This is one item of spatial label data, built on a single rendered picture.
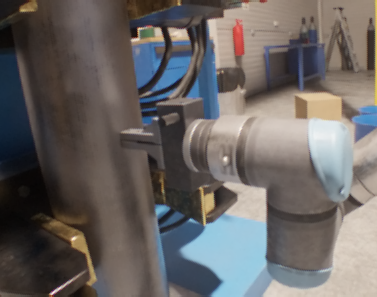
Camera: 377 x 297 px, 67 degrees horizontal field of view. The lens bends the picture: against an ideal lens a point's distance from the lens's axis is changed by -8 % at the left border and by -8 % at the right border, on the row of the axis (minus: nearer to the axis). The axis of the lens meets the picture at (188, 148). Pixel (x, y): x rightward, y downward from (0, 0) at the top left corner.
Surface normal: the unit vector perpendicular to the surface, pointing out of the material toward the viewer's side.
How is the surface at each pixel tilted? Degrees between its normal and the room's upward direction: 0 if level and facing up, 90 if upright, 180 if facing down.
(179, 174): 90
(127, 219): 90
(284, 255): 90
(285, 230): 90
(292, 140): 50
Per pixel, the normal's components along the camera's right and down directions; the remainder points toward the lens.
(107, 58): 0.74, 0.12
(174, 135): -0.59, 0.29
